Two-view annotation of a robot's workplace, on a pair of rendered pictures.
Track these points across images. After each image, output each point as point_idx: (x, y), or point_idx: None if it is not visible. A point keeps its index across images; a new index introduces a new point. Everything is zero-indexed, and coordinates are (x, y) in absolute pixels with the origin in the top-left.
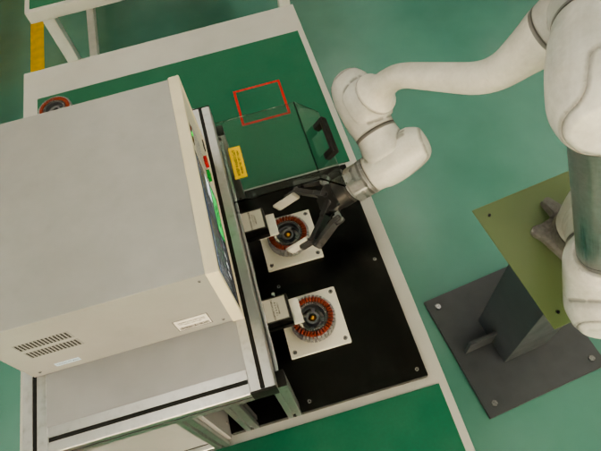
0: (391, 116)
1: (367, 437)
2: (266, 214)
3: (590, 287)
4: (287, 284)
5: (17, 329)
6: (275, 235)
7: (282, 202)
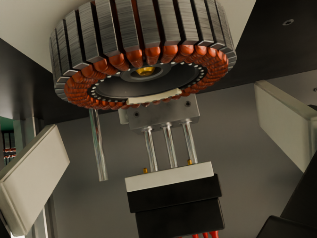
0: None
1: None
2: (22, 71)
3: None
4: (298, 6)
5: None
6: (155, 98)
7: (55, 180)
